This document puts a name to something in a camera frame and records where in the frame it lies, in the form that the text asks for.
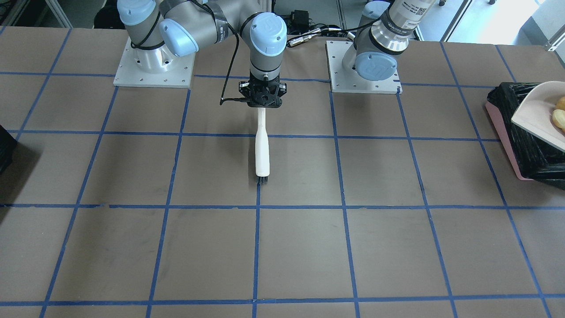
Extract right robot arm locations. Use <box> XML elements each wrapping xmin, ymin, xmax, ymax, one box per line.
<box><xmin>113</xmin><ymin>0</ymin><xmax>287</xmax><ymax>108</ymax></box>

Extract brown potato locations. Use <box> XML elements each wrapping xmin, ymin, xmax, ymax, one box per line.
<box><xmin>555</xmin><ymin>96</ymin><xmax>565</xmax><ymax>110</ymax></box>

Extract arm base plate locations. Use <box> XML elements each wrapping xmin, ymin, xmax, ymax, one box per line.
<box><xmin>326</xmin><ymin>41</ymin><xmax>403</xmax><ymax>95</ymax></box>
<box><xmin>113</xmin><ymin>38</ymin><xmax>196</xmax><ymax>88</ymax></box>

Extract beige plastic dustpan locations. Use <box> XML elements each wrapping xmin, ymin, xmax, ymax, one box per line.
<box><xmin>511</xmin><ymin>81</ymin><xmax>565</xmax><ymax>151</ymax></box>

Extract beige hand brush black bristles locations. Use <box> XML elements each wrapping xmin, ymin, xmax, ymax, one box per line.
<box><xmin>255</xmin><ymin>107</ymin><xmax>270</xmax><ymax>185</ymax></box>

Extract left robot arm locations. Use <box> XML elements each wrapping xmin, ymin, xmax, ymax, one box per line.
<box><xmin>341</xmin><ymin>0</ymin><xmax>434</xmax><ymax>81</ymax></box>

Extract bin with black liner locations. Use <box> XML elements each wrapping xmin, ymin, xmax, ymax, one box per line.
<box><xmin>485</xmin><ymin>82</ymin><xmax>565</xmax><ymax>190</ymax></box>

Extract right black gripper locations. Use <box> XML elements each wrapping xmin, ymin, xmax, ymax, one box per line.
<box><xmin>239</xmin><ymin>79</ymin><xmax>286</xmax><ymax>108</ymax></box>

